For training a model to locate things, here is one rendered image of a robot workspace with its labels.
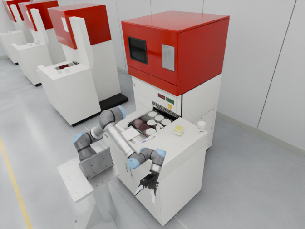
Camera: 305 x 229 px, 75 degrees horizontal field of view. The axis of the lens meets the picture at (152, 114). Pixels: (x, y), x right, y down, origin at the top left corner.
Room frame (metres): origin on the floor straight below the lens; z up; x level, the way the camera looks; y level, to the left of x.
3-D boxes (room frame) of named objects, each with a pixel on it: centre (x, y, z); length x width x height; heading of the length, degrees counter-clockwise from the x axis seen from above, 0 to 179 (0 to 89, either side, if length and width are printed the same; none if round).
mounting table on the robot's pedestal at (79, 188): (1.19, 0.59, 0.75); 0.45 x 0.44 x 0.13; 126
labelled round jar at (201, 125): (1.41, -0.44, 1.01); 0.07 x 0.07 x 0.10
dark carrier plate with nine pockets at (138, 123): (1.70, 0.01, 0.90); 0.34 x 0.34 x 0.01; 39
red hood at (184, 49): (2.18, -0.29, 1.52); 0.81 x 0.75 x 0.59; 39
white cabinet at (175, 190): (1.57, 0.05, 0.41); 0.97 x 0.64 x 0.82; 39
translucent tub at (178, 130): (1.40, -0.23, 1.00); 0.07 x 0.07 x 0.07; 54
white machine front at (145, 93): (1.99, -0.04, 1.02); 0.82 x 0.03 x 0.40; 39
